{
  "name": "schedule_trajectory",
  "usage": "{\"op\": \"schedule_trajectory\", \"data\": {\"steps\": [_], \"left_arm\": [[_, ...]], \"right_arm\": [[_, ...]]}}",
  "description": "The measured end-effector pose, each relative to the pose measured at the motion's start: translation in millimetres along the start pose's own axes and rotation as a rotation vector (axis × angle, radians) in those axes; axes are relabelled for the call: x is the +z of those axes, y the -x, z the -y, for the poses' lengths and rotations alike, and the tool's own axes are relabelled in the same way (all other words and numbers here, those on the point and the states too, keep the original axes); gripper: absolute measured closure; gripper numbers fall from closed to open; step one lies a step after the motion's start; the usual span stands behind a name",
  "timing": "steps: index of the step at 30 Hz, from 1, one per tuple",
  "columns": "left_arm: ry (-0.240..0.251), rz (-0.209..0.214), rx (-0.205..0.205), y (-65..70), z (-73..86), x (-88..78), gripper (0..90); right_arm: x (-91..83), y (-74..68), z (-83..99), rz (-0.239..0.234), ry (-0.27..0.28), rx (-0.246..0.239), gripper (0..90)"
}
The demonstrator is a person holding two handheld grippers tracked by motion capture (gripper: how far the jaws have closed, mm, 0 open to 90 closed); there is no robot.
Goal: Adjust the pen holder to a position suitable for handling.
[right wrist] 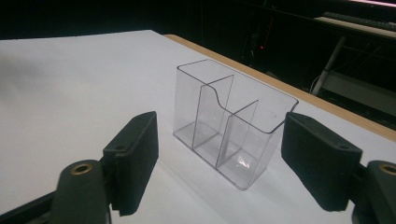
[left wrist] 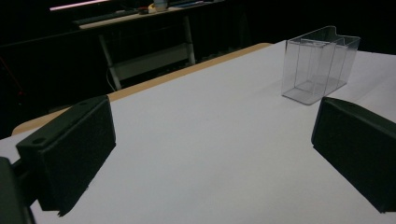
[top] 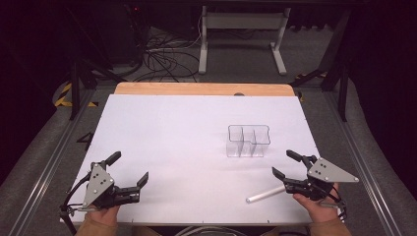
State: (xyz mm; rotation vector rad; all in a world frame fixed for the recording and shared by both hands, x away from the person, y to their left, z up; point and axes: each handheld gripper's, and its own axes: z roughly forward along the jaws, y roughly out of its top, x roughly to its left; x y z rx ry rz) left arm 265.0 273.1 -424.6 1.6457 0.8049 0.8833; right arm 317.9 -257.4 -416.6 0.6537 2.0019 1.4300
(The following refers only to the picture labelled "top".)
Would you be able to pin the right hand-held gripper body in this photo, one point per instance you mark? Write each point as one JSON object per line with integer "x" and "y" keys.
{"x": 327, "y": 173}

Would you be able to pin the white tube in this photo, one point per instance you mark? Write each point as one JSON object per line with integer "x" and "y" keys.
{"x": 265, "y": 194}

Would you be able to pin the clear plastic divided organizer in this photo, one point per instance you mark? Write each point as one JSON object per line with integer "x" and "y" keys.
{"x": 248, "y": 141}

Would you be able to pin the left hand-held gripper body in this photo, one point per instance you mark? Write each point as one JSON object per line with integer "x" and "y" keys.
{"x": 98, "y": 183}

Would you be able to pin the person's left hand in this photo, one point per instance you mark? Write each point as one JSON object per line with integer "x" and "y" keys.
{"x": 104, "y": 216}

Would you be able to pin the black equipment cabinet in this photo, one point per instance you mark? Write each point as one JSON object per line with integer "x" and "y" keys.
{"x": 124, "y": 32}

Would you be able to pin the yellow black hazard tape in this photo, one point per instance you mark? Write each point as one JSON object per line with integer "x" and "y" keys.
{"x": 62, "y": 97}

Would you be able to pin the black metal stand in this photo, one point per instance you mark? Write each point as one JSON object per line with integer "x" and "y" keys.
{"x": 337, "y": 72}
{"x": 76, "y": 88}

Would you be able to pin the white table cover sheet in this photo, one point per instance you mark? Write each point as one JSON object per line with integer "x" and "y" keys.
{"x": 183, "y": 157}

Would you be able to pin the aluminium floor rail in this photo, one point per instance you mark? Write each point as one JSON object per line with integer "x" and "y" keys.
{"x": 364, "y": 164}
{"x": 49, "y": 170}

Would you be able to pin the white metal stand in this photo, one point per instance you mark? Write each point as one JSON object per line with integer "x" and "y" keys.
{"x": 242, "y": 21}

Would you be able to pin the person's right hand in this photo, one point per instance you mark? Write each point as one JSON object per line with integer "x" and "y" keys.
{"x": 319, "y": 209}

